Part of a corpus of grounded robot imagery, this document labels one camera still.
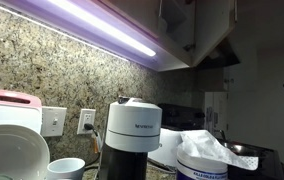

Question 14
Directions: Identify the wooden cabinet door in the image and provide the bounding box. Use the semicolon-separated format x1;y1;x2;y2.
192;0;237;66

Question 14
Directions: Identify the under-cabinet light strip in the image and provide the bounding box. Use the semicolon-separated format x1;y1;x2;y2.
48;0;156;57

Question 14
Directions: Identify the white coffee machine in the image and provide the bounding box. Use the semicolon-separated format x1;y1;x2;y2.
97;97;162;180

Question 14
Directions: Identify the white power outlet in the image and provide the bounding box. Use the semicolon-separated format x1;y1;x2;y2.
77;109;96;135

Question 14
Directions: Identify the white wipes canister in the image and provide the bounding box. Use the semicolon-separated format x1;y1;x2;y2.
176;130;259;180

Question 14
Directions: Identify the white mug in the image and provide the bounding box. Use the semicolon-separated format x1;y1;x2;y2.
46;158;85;180

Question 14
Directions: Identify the steel pan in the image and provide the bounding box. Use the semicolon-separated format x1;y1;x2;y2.
215;130;262;157

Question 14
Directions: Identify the pink white cutting board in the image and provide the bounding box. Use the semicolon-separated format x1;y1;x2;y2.
0;89;42;133

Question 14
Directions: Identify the white light switch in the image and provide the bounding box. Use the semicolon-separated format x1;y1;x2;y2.
41;106;66;137

